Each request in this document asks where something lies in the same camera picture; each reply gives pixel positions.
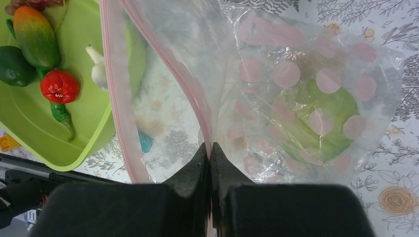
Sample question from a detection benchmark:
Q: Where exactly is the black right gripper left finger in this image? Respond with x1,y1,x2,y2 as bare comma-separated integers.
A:
164,143,208,237

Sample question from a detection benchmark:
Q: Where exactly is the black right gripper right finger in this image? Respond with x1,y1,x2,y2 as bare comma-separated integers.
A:
209,142,254,237

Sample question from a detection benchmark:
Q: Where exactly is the green cabbage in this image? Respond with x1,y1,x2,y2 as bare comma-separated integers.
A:
271,80,359,164

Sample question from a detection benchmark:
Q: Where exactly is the clear pink zip top bag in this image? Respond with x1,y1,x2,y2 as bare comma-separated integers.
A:
99,0,404,184

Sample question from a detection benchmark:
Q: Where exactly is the green plastic food tray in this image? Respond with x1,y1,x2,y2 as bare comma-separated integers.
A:
0,0,116,171

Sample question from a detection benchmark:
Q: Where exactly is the teal small block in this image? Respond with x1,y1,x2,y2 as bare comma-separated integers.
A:
138,130,154,153

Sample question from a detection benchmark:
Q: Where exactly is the floral patterned table mat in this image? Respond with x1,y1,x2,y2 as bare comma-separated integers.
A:
0,0,419,237

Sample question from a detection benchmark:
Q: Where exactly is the green chili pepper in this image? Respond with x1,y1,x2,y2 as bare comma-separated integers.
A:
37,69,75,142

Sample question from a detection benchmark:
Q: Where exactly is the red pepper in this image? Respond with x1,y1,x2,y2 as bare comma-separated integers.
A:
40,70,80,104

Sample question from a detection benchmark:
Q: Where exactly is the orange small block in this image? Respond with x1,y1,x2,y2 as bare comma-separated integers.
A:
0,134,21,152

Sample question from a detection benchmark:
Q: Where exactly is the dark green avocado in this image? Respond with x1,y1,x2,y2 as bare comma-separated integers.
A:
0,45,37,87

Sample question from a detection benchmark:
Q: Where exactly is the red grape bunch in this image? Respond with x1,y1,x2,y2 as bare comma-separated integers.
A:
4,0,66,16

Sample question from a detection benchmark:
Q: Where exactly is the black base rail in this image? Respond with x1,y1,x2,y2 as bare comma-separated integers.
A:
0,154,115,229

